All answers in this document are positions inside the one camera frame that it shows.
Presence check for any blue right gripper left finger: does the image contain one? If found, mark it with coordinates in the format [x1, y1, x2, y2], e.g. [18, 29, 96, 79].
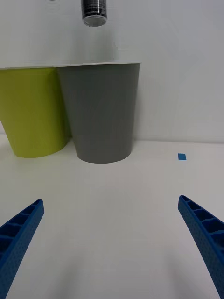
[0, 199, 45, 299]

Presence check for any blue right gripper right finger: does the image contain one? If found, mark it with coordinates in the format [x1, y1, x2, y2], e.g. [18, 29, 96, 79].
[177, 195, 224, 299]

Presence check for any black drink can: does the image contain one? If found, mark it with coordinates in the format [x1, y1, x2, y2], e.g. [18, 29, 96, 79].
[81, 0, 108, 27]

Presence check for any yellow-green plastic bin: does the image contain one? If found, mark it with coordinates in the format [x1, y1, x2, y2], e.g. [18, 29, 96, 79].
[0, 66, 72, 159]

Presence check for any grey plastic bin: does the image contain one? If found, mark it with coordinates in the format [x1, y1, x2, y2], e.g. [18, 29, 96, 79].
[56, 62, 142, 164]

